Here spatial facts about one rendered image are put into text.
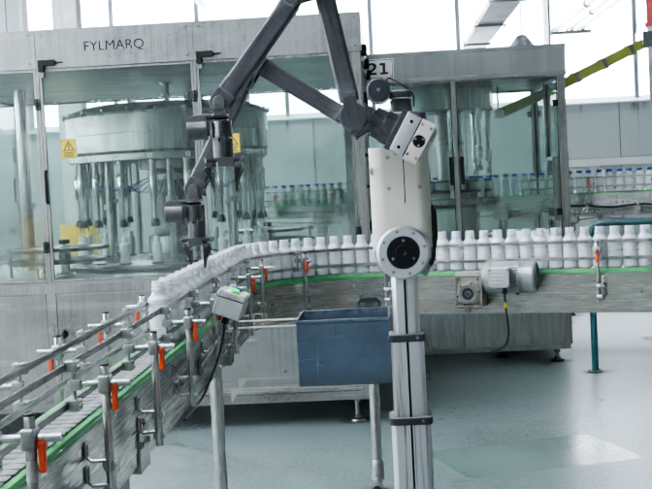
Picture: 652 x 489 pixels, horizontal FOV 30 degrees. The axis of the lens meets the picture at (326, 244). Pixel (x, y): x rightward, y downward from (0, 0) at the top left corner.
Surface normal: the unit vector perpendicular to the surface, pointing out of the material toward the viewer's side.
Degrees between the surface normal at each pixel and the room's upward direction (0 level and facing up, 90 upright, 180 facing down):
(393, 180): 90
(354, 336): 90
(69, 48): 90
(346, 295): 90
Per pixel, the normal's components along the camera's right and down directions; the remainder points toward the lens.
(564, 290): -0.36, 0.07
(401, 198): -0.04, 0.24
